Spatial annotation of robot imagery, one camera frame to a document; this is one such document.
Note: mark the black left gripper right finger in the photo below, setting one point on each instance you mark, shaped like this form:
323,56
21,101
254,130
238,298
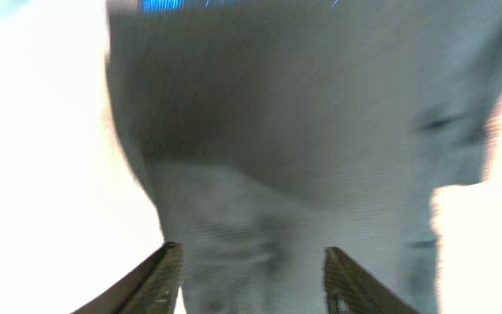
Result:
351,289

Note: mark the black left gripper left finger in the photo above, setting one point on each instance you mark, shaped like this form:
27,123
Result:
150,288

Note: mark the black cloth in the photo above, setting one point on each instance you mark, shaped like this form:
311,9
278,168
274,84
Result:
265,131

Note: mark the blue glitter cloth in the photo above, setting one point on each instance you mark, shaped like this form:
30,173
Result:
160,6

